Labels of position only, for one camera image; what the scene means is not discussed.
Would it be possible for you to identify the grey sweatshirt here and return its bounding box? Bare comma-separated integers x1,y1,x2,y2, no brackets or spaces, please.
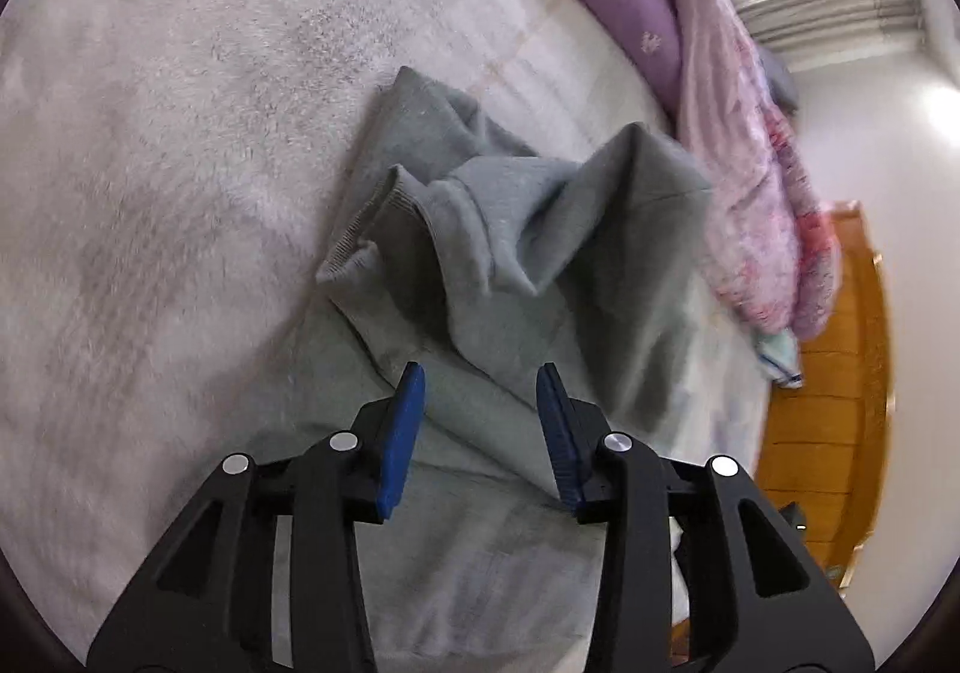
271,65,773,673

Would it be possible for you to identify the white fleece blanket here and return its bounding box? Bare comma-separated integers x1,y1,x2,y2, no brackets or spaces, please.
0,0,676,666

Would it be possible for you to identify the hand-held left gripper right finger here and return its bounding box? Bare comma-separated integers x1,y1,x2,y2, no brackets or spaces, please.
535,362,875,673

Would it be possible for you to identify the pink floral blanket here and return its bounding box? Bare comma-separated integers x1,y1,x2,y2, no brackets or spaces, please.
671,0,842,342

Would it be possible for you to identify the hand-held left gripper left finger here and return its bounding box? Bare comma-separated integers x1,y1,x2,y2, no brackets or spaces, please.
86,362,427,673

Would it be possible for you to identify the light blue cloth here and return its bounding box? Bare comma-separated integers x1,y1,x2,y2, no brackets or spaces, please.
752,330,803,389

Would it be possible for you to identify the wooden bed frame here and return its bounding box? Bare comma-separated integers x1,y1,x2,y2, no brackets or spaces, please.
671,200,895,666

